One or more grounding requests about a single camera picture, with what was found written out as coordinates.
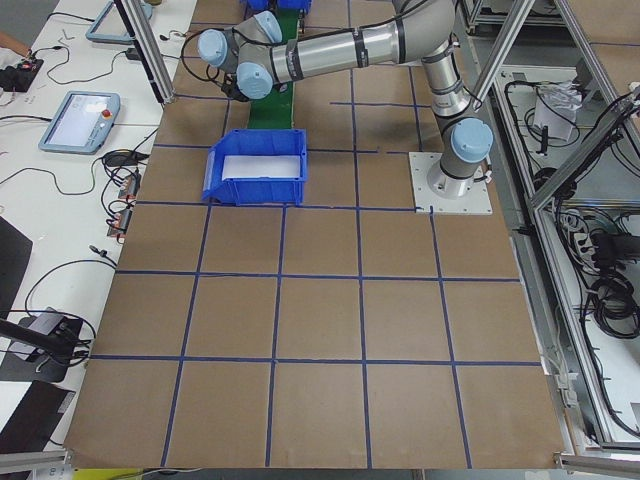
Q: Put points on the near teach pendant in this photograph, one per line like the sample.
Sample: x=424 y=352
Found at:
x=82 y=123

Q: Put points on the black power adapter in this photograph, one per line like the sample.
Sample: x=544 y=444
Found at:
x=132 y=54

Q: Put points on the blue bin with white foam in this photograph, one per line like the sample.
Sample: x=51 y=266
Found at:
x=255 y=166

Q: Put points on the far teach pendant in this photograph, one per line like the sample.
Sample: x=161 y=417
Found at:
x=108 y=27

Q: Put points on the aluminium frame post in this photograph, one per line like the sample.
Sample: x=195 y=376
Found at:
x=139 y=29

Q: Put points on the teach pendant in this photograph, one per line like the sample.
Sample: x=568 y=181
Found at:
x=108 y=27
x=82 y=123

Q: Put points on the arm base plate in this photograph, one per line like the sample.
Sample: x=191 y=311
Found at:
x=434 y=192

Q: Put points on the green conveyor belt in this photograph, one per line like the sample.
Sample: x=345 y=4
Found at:
x=276 y=110

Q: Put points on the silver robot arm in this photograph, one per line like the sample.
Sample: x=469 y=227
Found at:
x=256 y=56

